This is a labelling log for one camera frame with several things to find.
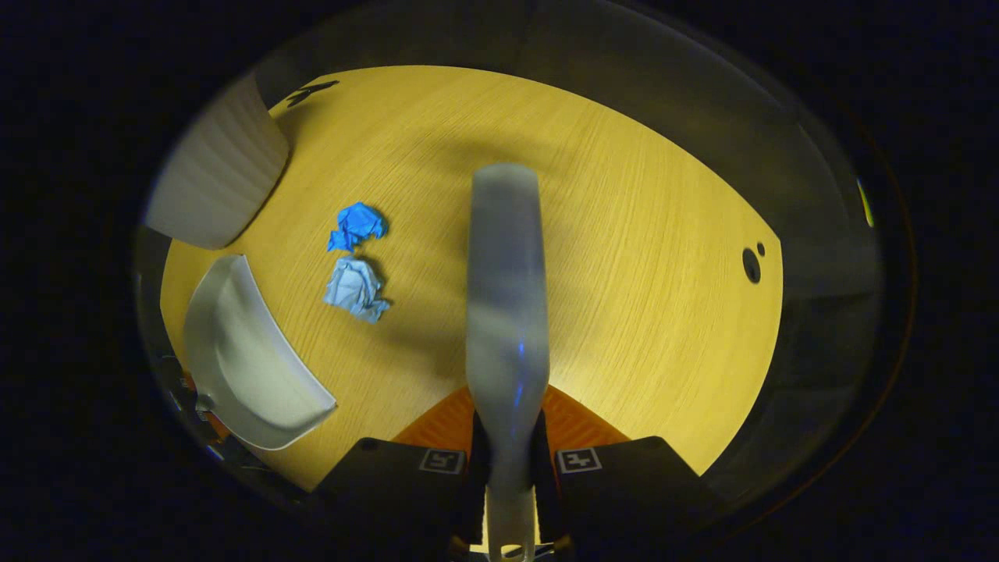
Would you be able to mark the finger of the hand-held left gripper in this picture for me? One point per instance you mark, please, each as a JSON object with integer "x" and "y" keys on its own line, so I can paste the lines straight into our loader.
{"x": 221, "y": 428}

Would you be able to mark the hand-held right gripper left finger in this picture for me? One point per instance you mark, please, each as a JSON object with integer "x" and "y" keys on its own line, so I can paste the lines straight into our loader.
{"x": 390, "y": 476}

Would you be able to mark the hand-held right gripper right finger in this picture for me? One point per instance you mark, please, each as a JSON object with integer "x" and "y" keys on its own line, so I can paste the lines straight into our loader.
{"x": 632, "y": 476}

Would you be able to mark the grey plastic dustpan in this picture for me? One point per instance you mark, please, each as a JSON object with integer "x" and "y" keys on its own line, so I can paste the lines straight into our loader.
{"x": 250, "y": 367}

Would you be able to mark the light blue paper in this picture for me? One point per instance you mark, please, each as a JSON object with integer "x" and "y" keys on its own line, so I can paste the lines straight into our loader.
{"x": 355, "y": 287}

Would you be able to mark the small grey broom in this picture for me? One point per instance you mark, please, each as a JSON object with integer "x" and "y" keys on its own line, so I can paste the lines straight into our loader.
{"x": 507, "y": 297}

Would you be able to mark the dark blue paper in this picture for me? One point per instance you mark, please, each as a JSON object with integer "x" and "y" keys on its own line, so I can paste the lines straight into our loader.
{"x": 357, "y": 222}

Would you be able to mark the grey plastic garbage bin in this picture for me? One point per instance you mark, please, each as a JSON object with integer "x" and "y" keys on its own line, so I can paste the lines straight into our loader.
{"x": 218, "y": 172}

